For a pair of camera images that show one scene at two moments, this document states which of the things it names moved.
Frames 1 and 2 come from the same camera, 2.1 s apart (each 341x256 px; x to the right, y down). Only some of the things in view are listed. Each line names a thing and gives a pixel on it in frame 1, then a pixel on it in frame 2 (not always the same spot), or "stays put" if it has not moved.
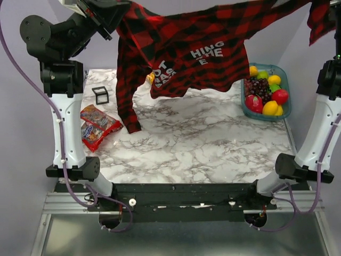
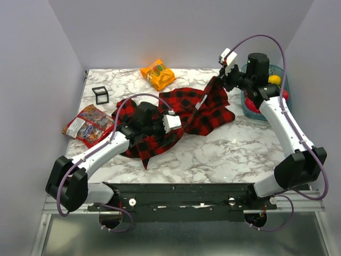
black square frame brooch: (101, 93) stays put
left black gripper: (106, 13) -> (159, 139)
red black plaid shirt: (187, 46) -> (198, 110)
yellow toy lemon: (274, 79) stays put
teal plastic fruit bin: (271, 70) stays put
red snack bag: (95, 127) stays put
